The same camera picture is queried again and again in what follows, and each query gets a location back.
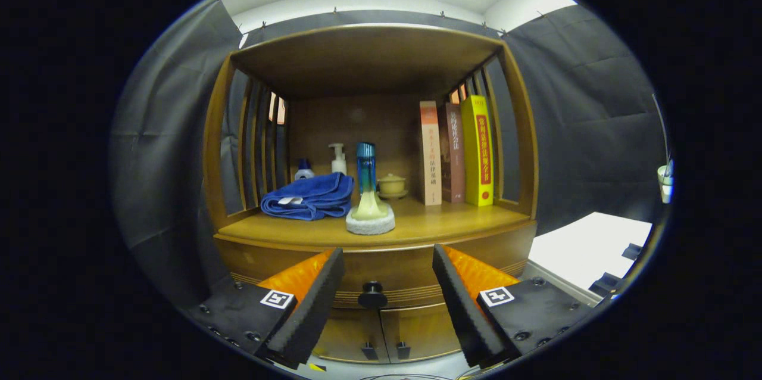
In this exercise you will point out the small white cup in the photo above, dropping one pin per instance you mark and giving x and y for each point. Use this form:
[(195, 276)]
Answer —
[(665, 183)]

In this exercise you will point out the small blue-capped lotion bottle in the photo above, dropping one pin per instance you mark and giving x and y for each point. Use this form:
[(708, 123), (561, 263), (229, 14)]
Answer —
[(304, 174)]

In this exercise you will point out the white pump bottle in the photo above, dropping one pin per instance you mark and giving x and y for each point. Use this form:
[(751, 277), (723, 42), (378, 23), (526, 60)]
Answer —
[(339, 164)]

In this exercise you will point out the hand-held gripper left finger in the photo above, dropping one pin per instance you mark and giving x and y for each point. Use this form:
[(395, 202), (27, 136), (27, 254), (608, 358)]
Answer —
[(309, 314)]

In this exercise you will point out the yellow book with red label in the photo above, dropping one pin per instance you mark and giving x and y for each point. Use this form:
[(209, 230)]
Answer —
[(478, 153)]

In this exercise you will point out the white table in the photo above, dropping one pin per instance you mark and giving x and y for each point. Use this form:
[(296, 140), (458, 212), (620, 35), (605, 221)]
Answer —
[(583, 249)]

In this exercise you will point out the blue folded towel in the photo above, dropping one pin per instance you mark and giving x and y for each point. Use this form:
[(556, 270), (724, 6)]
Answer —
[(309, 192)]

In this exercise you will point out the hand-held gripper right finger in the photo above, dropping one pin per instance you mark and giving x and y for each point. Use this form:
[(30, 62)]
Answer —
[(467, 314)]

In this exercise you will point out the wooden countertop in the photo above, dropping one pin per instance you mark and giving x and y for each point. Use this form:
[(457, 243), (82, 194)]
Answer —
[(440, 222)]

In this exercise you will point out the beige book with orange band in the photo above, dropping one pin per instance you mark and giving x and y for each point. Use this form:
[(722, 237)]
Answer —
[(431, 153)]

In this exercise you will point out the tall blue glass bottle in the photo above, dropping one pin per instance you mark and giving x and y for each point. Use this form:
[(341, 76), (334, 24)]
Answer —
[(366, 168)]

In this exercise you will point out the brown book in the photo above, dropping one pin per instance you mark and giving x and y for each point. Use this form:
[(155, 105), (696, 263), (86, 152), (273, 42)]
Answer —
[(453, 153)]

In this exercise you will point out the beige saucer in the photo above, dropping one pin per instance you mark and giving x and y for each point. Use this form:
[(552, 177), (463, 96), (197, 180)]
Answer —
[(394, 195)]

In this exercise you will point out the small black block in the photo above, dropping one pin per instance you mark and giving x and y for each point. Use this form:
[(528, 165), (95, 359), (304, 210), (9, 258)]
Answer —
[(604, 283), (632, 251)]

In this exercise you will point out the wooden cabinet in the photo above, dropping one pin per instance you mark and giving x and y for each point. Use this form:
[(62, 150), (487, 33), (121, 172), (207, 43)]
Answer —
[(369, 58)]

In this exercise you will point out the beige lidded teacup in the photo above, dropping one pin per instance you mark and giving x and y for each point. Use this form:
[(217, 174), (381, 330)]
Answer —
[(392, 183)]

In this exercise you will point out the pale green brush white pad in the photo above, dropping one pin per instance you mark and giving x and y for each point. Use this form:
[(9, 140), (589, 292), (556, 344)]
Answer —
[(370, 225)]

